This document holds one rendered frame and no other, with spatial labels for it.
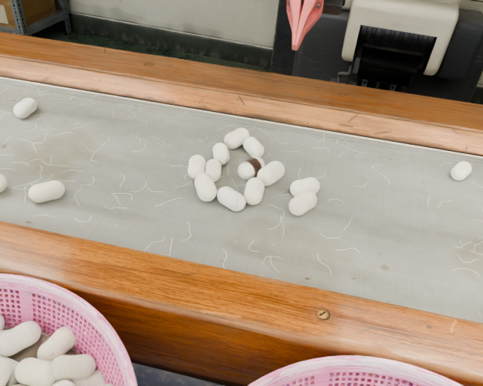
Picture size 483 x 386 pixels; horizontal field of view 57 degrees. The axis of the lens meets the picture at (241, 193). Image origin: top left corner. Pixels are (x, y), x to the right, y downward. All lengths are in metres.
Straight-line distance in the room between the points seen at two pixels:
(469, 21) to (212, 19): 1.79
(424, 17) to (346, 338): 0.83
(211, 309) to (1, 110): 0.45
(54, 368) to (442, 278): 0.34
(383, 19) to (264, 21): 1.65
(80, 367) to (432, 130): 0.51
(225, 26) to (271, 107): 2.13
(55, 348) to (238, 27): 2.47
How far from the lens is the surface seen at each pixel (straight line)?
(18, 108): 0.65
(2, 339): 0.39
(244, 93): 0.65
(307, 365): 0.33
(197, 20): 2.80
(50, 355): 0.38
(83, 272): 0.39
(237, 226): 0.45
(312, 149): 0.59
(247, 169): 0.50
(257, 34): 2.70
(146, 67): 0.72
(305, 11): 0.58
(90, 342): 0.37
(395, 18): 1.07
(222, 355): 0.38
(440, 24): 1.08
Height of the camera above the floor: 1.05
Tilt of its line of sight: 39 degrees down
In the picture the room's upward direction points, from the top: 5 degrees clockwise
